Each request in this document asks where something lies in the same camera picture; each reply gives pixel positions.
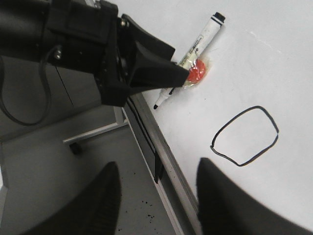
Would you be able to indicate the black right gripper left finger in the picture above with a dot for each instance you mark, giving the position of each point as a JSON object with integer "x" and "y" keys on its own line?
{"x": 94, "y": 211}

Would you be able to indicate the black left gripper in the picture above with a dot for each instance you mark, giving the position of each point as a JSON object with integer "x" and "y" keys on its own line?
{"x": 87, "y": 40}

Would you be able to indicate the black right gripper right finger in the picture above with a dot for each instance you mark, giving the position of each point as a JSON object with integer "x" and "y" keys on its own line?
{"x": 226, "y": 209}

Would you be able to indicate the white whiteboard marker pen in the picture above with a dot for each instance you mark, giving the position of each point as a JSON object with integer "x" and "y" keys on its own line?
{"x": 209, "y": 31}

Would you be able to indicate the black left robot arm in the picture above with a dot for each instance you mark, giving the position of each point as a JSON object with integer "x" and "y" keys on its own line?
{"x": 123, "y": 58}

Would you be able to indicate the white whiteboard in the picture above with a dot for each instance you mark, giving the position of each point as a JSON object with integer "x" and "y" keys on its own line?
{"x": 252, "y": 114}

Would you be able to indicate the red round magnet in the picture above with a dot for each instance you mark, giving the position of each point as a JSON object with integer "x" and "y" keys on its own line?
{"x": 197, "y": 72}

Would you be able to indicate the white stand leg with caster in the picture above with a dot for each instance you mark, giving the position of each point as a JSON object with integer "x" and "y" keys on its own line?
{"x": 73, "y": 142}

